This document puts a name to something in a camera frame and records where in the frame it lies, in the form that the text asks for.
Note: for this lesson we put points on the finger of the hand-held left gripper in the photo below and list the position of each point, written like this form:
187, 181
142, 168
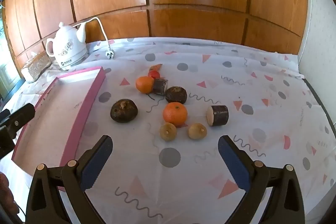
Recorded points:
22, 116

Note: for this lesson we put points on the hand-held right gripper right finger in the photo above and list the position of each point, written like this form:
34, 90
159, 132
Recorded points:
234, 164

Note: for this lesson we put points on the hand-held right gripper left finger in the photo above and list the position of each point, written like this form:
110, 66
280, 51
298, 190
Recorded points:
95, 164

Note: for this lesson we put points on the pink shallow tray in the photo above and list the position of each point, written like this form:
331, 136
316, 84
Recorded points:
52, 113

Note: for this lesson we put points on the dark sugarcane piece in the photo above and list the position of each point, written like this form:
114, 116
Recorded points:
218, 115
160, 87

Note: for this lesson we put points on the small orange carrot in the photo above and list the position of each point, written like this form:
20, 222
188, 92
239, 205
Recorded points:
156, 67

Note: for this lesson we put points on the window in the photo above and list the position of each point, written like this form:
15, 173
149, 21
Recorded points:
5, 74

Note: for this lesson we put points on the small tan longan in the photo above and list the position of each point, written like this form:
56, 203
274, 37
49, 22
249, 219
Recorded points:
197, 131
168, 131

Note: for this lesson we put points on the clear patterned tissue box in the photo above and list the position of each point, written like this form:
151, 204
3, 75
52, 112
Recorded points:
36, 66

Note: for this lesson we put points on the dark brown water chestnut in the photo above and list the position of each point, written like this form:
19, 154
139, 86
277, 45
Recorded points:
124, 111
176, 95

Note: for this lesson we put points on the orange tangerine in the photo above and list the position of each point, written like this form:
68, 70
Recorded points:
175, 114

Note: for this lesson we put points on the white ceramic electric kettle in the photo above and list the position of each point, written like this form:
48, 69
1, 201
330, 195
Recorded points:
68, 48

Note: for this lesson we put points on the white patterned tablecloth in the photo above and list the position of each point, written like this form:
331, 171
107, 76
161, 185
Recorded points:
210, 69

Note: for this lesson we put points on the red cherry tomato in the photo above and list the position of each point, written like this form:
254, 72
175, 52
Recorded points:
154, 75

